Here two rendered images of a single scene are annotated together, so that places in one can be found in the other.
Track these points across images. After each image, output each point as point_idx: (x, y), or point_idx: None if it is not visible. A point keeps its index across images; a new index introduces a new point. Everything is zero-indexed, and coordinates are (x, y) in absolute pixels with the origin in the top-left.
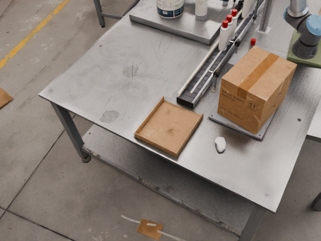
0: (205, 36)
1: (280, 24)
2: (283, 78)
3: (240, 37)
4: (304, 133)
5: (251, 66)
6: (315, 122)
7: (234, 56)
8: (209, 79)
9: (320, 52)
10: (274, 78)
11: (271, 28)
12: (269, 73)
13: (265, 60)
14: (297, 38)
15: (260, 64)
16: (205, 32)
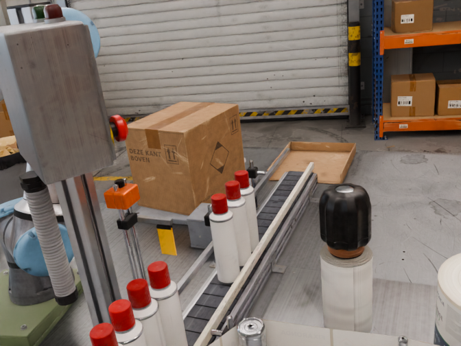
0: (303, 273)
1: None
2: (150, 114)
3: (202, 285)
4: None
5: (194, 115)
6: (101, 200)
7: None
8: (266, 198)
9: (5, 290)
10: (162, 113)
11: None
12: (169, 114)
13: (169, 122)
14: (37, 312)
15: (180, 118)
16: (307, 284)
